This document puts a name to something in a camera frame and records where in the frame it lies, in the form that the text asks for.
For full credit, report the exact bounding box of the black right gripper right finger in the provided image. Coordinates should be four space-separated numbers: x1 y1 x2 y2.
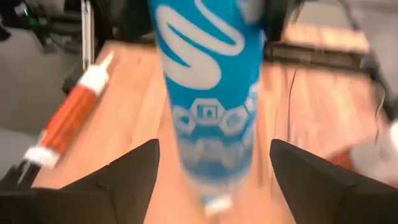
269 138 398 224

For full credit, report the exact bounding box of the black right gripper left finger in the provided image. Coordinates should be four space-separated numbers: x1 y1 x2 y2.
0 138 161 224

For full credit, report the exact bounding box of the blue silicone tube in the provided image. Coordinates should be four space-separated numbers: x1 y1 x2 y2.
147 0 267 219

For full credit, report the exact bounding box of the silver metal bracket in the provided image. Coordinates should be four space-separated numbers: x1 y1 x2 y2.
80 0 95 72

